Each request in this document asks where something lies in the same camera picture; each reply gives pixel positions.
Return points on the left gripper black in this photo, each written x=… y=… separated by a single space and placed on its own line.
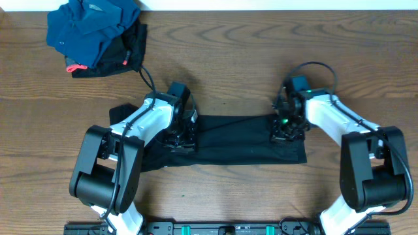
x=190 y=144

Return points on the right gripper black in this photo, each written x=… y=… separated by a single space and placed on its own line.
x=277 y=135

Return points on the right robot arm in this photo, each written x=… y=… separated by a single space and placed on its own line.
x=375 y=177

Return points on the black folded garment red trim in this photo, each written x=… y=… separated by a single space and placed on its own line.
x=125 y=53

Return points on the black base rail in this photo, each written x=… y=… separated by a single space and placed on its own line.
x=282 y=228

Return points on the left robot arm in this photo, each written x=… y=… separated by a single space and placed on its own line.
x=107 y=170

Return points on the blue polo shirt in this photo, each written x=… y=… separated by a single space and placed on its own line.
x=83 y=29

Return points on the black t-shirt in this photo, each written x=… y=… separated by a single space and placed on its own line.
x=222 y=140

